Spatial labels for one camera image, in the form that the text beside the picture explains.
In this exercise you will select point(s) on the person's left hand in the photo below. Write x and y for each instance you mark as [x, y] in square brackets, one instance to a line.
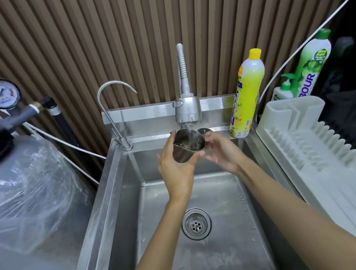
[174, 173]

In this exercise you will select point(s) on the person's right hand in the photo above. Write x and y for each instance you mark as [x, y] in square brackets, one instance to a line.
[224, 154]

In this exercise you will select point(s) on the person's left thumb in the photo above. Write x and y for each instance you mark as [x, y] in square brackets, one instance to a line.
[193, 160]

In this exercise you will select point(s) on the person's right fingers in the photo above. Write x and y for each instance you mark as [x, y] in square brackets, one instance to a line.
[209, 140]

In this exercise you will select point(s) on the small stainless steel pitcher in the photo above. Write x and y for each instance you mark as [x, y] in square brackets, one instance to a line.
[185, 147]

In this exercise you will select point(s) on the person's right forearm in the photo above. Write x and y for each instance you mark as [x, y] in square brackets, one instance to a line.
[297, 218]

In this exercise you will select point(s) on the person's left forearm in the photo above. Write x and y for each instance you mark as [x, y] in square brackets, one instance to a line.
[162, 252]

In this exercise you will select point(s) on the black round knob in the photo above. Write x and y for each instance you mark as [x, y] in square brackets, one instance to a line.
[205, 130]

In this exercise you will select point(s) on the yellow dish soap bottle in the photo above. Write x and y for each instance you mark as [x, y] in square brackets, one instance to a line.
[247, 102]

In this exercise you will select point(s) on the round metal drain strainer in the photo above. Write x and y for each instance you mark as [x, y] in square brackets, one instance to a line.
[196, 224]

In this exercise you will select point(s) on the thin chrome gooseneck faucet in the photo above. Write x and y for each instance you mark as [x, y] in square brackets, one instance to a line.
[127, 146]

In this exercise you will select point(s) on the stainless steel sink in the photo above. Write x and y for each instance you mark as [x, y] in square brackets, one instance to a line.
[228, 239]

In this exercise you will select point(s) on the white pump bottle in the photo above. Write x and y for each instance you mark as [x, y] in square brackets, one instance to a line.
[283, 92]

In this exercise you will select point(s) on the white plastic dish rack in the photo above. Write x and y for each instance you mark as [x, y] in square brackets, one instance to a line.
[319, 168]

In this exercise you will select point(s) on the green dish soap bottle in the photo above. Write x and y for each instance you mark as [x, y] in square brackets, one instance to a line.
[315, 59]

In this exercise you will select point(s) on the black pipe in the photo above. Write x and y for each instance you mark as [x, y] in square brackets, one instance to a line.
[64, 130]

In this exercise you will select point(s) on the grey plastic-wrapped water tank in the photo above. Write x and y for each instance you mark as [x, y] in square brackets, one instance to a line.
[24, 202]

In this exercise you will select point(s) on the grey pipe fitting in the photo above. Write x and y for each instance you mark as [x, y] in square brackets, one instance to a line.
[25, 114]

